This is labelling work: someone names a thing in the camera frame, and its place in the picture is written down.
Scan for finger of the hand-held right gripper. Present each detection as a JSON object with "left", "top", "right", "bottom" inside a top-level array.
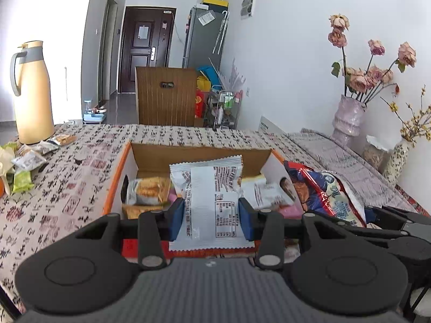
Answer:
[
  {"left": 365, "top": 206, "right": 431, "bottom": 233},
  {"left": 347, "top": 225, "right": 418, "bottom": 243}
]

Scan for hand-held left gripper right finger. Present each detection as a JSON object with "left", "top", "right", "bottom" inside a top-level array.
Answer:
[{"left": 237, "top": 198, "right": 347, "bottom": 270}]

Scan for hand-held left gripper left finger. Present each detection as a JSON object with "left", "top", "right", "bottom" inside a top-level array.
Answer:
[{"left": 76, "top": 198, "right": 185, "bottom": 270}]

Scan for large silver snack packet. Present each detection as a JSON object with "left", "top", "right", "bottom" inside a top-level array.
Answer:
[{"left": 251, "top": 182, "right": 295, "bottom": 209}]

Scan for white grey snack packet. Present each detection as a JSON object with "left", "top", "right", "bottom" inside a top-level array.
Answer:
[{"left": 168, "top": 155, "right": 256, "bottom": 252}]

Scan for white cracker picture snack packet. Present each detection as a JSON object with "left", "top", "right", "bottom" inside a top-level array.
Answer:
[{"left": 126, "top": 177, "right": 172, "bottom": 206}]

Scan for red blue noodle bag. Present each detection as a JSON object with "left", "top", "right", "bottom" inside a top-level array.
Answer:
[{"left": 284, "top": 161, "right": 367, "bottom": 227}]

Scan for red cardboard box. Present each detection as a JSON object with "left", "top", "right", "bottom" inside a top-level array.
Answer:
[{"left": 103, "top": 141, "right": 304, "bottom": 266}]

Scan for floral patterned vase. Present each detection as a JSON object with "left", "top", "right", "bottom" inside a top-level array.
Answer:
[{"left": 382, "top": 138, "right": 409, "bottom": 185}]

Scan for glass jar with grains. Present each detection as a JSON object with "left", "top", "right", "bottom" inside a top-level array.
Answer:
[{"left": 362, "top": 135, "right": 393, "bottom": 172}]

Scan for grey patterned cloth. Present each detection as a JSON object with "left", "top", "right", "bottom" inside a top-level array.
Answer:
[{"left": 286, "top": 128, "right": 421, "bottom": 209}]

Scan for yellow flower branches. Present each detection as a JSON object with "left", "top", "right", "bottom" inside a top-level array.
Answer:
[{"left": 380, "top": 86, "right": 431, "bottom": 145}]

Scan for pink ribbed vase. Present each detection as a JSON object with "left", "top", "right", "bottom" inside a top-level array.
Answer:
[{"left": 331, "top": 94, "right": 367, "bottom": 149}]

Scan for brown wooden chair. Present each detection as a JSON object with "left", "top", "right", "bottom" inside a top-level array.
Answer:
[{"left": 135, "top": 66, "right": 197, "bottom": 127}]

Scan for red gift bag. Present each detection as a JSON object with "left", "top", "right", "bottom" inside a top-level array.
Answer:
[{"left": 194, "top": 89, "right": 207, "bottom": 119}]

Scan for white pet water dispenser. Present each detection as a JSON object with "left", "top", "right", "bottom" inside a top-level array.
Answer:
[{"left": 82, "top": 100, "right": 105, "bottom": 122}]

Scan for pale pink dried grass bundle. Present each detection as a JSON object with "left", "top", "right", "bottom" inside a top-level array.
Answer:
[{"left": 220, "top": 59, "right": 246, "bottom": 90}]

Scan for dried pink roses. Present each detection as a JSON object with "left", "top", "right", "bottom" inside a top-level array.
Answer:
[{"left": 328, "top": 13, "right": 418, "bottom": 105}]

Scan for blue plastic object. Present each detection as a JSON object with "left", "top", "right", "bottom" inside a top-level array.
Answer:
[{"left": 197, "top": 65, "right": 219, "bottom": 81}]

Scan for small dark snack packet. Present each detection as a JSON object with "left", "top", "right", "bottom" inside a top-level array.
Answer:
[{"left": 34, "top": 141, "right": 58, "bottom": 155}]

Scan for small green snack packet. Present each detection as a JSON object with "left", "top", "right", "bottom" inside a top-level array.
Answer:
[{"left": 12, "top": 170, "right": 35, "bottom": 194}]

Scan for small white snack packet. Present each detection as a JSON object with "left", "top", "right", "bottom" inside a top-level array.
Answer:
[{"left": 12, "top": 150, "right": 47, "bottom": 170}]

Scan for dark brown entrance door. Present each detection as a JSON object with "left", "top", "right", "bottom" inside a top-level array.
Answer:
[{"left": 118, "top": 6, "right": 177, "bottom": 94}]

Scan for grey refrigerator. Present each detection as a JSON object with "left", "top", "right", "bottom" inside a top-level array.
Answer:
[{"left": 182, "top": 6, "right": 230, "bottom": 71}]

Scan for cream rubber glove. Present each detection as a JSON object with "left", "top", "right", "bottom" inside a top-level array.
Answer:
[{"left": 0, "top": 145, "right": 17, "bottom": 180}]

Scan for grey interior door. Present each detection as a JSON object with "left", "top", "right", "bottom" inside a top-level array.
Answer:
[{"left": 99, "top": 0, "right": 118, "bottom": 101}]

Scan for white folded umbrella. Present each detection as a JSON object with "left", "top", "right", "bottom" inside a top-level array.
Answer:
[{"left": 212, "top": 11, "right": 230, "bottom": 54}]

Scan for yellow thermos jug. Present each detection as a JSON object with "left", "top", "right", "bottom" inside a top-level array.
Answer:
[{"left": 9, "top": 40, "right": 55, "bottom": 145}]

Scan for wire rack trolley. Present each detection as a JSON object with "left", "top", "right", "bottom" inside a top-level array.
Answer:
[{"left": 205, "top": 87, "right": 243, "bottom": 130}]

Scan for white wall panel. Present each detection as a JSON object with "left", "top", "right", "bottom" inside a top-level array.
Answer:
[{"left": 241, "top": 0, "right": 256, "bottom": 19}]

